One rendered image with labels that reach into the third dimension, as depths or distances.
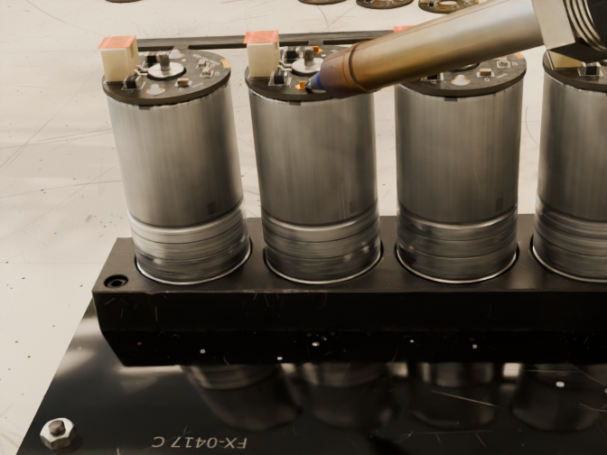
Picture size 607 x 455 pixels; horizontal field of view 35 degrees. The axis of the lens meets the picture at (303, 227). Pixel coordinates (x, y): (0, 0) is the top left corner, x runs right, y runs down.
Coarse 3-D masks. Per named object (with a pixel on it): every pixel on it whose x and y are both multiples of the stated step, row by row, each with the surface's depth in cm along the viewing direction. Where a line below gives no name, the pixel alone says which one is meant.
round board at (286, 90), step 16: (288, 48) 19; (320, 48) 19; (336, 48) 19; (256, 80) 18; (272, 80) 18; (288, 80) 18; (304, 80) 18; (272, 96) 18; (288, 96) 17; (304, 96) 17; (320, 96) 17
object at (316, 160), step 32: (320, 64) 18; (256, 96) 18; (256, 128) 18; (288, 128) 18; (320, 128) 18; (352, 128) 18; (256, 160) 19; (288, 160) 18; (320, 160) 18; (352, 160) 18; (288, 192) 19; (320, 192) 18; (352, 192) 19; (288, 224) 19; (320, 224) 19; (352, 224) 19; (288, 256) 19; (320, 256) 19; (352, 256) 19
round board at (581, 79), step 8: (544, 56) 18; (544, 64) 18; (552, 64) 18; (584, 64) 17; (592, 64) 17; (552, 72) 17; (560, 72) 17; (568, 72) 17; (576, 72) 17; (584, 72) 17; (592, 72) 17; (600, 72) 17; (560, 80) 17; (568, 80) 17; (576, 80) 17; (584, 80) 17; (592, 80) 17; (600, 80) 17; (592, 88) 17; (600, 88) 17
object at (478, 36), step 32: (512, 0) 13; (544, 0) 12; (576, 0) 11; (416, 32) 14; (448, 32) 14; (480, 32) 13; (512, 32) 13; (544, 32) 12; (576, 32) 12; (352, 64) 16; (384, 64) 15; (416, 64) 14; (448, 64) 14; (352, 96) 16
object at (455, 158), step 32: (416, 96) 17; (448, 96) 17; (480, 96) 17; (512, 96) 17; (416, 128) 18; (448, 128) 17; (480, 128) 17; (512, 128) 18; (416, 160) 18; (448, 160) 18; (480, 160) 18; (512, 160) 18; (416, 192) 18; (448, 192) 18; (480, 192) 18; (512, 192) 19; (416, 224) 19; (448, 224) 18; (480, 224) 18; (512, 224) 19; (416, 256) 19; (448, 256) 19; (480, 256) 19; (512, 256) 19
